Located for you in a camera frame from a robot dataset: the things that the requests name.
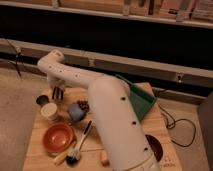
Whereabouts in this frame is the yellow potato toy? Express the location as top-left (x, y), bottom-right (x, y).
top-left (100, 150), bottom-right (110, 166)

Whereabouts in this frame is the dark brown bowl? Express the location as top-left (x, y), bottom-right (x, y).
top-left (146, 135), bottom-right (163, 161)

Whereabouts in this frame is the wooden board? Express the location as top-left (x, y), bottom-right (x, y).
top-left (22, 82), bottom-right (183, 171)

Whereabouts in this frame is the dark grape bunch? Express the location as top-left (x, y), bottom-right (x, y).
top-left (77, 100), bottom-right (89, 113)

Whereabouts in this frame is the green plastic tray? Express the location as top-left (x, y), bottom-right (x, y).
top-left (117, 75), bottom-right (156, 121)

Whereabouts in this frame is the black cable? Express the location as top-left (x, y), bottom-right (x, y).
top-left (153, 88), bottom-right (198, 148)

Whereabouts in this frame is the white dish brush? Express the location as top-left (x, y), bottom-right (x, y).
top-left (66, 121), bottom-right (92, 166)

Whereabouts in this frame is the white paper cup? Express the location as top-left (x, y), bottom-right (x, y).
top-left (41, 102), bottom-right (59, 121)

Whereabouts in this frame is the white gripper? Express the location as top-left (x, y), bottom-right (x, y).
top-left (47, 75), bottom-right (65, 101)

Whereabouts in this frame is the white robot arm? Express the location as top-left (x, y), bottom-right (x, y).
top-left (37, 50), bottom-right (161, 171)

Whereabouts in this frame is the orange bowl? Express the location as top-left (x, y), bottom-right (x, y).
top-left (42, 123), bottom-right (74, 153)

